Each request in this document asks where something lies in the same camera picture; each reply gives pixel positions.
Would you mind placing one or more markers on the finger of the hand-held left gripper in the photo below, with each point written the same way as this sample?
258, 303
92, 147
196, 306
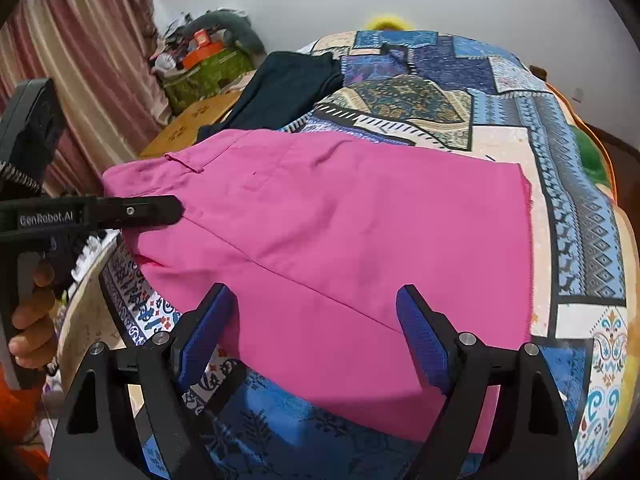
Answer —
145, 211

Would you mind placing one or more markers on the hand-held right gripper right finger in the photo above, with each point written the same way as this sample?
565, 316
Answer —
420, 340

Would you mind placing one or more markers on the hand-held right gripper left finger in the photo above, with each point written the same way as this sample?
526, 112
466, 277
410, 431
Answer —
200, 335

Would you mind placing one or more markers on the pink pants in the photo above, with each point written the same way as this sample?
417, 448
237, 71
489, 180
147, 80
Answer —
350, 240

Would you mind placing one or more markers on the dark pants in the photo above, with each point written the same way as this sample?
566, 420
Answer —
285, 85

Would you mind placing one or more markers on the person's left hand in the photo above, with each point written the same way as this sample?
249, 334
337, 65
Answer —
35, 325

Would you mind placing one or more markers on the striped pink curtain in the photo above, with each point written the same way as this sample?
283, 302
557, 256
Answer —
85, 60

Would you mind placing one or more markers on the green patterned bag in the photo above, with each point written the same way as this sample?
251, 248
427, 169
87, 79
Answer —
210, 77

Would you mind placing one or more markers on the orange box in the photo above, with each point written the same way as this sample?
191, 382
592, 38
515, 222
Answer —
200, 54

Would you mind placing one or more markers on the red box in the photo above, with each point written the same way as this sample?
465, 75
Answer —
202, 37

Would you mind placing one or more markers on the blue patchwork blanket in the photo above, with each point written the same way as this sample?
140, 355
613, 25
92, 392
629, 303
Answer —
565, 200

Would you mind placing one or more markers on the grey plush toy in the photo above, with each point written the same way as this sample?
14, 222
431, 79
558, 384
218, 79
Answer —
235, 25

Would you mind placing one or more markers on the green orange-edged blanket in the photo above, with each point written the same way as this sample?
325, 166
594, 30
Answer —
592, 155

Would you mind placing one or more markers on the yellow foam tube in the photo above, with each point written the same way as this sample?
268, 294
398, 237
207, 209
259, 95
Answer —
387, 22

